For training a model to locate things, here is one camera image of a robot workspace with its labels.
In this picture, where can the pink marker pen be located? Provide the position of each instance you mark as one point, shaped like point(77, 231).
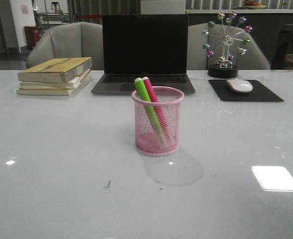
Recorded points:
point(158, 110)

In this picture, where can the pink mesh pen holder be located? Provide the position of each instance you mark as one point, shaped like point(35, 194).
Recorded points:
point(150, 138)

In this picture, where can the dark grey laptop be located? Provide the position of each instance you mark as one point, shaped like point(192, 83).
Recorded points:
point(144, 45)

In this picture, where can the middle white book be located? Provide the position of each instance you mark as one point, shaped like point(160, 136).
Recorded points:
point(72, 84)

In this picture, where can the ferris wheel desk ornament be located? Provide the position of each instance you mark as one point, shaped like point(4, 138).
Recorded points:
point(226, 38)

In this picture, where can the right grey armchair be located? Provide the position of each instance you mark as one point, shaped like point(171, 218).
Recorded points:
point(254, 59)

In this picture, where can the grey armchair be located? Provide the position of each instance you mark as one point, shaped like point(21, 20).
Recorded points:
point(254, 59)
point(80, 39)

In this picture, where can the white computer mouse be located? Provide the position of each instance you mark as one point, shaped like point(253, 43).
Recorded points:
point(239, 85)

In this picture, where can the left grey armchair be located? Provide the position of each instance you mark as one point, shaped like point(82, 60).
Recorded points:
point(80, 39)

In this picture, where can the top yellow book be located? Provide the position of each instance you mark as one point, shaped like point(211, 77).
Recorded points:
point(56, 70)

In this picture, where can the black mouse pad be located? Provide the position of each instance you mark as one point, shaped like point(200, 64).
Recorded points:
point(259, 93)

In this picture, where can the bottom pale book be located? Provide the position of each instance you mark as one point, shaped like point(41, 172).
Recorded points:
point(46, 92)

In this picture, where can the red trash bin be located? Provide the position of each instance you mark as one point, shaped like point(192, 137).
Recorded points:
point(32, 36)

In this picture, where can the fruit bowl on counter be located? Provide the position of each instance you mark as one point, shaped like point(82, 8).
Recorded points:
point(250, 4)

